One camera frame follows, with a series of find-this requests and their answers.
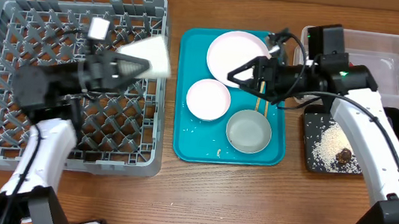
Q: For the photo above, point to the medium white bowl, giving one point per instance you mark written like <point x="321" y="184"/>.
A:
<point x="208" y="99"/>

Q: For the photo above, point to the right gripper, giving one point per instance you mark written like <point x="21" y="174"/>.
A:
<point x="267" y="77"/>

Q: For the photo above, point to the large white plate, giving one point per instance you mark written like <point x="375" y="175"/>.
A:
<point x="232" y="50"/>

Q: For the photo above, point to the grey metal bowl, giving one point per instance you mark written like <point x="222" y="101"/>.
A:
<point x="248" y="131"/>

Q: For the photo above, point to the black waste tray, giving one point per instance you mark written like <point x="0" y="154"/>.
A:
<point x="308" y="125"/>

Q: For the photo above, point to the white rice pile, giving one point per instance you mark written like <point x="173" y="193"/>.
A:
<point x="325" y="143"/>

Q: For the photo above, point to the left wooden chopstick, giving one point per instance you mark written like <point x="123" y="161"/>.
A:
<point x="258" y="101"/>

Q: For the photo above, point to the small white cup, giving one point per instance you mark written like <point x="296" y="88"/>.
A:
<point x="155" y="50"/>

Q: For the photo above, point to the grey dish rack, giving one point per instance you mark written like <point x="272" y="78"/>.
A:
<point x="121" y="133"/>

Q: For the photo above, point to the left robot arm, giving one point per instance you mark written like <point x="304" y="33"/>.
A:
<point x="49" y="98"/>

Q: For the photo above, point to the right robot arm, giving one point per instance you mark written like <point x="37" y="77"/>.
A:
<point x="350" y="94"/>

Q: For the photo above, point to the clear plastic bin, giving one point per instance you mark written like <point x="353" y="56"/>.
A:
<point x="380" y="54"/>

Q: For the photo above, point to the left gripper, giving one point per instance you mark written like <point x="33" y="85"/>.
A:
<point x="104" y="70"/>

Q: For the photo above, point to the wooden chopstick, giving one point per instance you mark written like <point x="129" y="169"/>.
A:
<point x="266" y="109"/>
<point x="258" y="101"/>

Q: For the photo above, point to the right wooden chopstick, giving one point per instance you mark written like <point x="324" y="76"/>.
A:
<point x="266" y="109"/>

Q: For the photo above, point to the teal serving tray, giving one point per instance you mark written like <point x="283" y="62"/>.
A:
<point x="203" y="141"/>

